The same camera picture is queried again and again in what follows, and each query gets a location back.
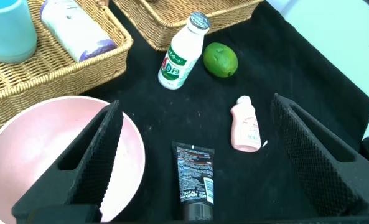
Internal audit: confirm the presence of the teal plastic cup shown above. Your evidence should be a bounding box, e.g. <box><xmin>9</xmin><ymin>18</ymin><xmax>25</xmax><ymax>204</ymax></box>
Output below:
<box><xmin>0</xmin><ymin>0</ymin><xmax>38</xmax><ymax>65</ymax></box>

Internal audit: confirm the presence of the white milk drink bottle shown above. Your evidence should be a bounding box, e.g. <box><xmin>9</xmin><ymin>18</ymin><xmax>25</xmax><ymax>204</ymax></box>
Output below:
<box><xmin>157</xmin><ymin>11</ymin><xmax>211</xmax><ymax>90</ymax></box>

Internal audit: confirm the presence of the black tablecloth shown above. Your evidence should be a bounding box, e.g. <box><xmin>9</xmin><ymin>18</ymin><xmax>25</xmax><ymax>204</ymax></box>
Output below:
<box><xmin>0</xmin><ymin>0</ymin><xmax>369</xmax><ymax>224</ymax></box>

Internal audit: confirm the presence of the black cosmetic tube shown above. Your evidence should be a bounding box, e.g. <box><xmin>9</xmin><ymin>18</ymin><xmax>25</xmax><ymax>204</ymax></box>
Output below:
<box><xmin>171</xmin><ymin>141</ymin><xmax>215</xmax><ymax>222</ymax></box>

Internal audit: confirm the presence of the wicker basket with handles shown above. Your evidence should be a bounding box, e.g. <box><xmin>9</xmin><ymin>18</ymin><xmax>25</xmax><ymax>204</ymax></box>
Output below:
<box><xmin>112</xmin><ymin>0</ymin><xmax>264</xmax><ymax>52</ymax></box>
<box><xmin>0</xmin><ymin>0</ymin><xmax>134</xmax><ymax>136</ymax></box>

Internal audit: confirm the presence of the green lime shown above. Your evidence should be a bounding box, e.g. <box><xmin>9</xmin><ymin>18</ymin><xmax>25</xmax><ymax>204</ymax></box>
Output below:
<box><xmin>202</xmin><ymin>42</ymin><xmax>239</xmax><ymax>78</ymax></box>

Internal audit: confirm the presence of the white bottle with purple base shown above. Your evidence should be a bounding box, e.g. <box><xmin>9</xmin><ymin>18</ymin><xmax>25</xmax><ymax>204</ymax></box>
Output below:
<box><xmin>40</xmin><ymin>0</ymin><xmax>118</xmax><ymax>63</ymax></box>

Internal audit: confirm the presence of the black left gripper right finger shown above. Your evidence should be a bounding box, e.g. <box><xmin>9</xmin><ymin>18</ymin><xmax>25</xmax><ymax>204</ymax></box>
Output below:
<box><xmin>269</xmin><ymin>92</ymin><xmax>369</xmax><ymax>218</ymax></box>

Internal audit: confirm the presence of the pink lotion bottle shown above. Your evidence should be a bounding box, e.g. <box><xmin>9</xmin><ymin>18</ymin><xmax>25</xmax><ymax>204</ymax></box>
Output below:
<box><xmin>230</xmin><ymin>95</ymin><xmax>262</xmax><ymax>153</ymax></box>

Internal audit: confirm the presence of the pink bowl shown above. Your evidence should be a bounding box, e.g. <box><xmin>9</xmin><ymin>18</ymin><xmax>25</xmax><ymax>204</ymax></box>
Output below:
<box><xmin>0</xmin><ymin>95</ymin><xmax>146</xmax><ymax>224</ymax></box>

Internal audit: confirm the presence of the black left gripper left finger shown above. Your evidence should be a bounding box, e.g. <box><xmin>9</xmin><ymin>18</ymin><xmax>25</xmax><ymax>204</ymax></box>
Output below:
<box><xmin>11</xmin><ymin>100</ymin><xmax>124</xmax><ymax>224</ymax></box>

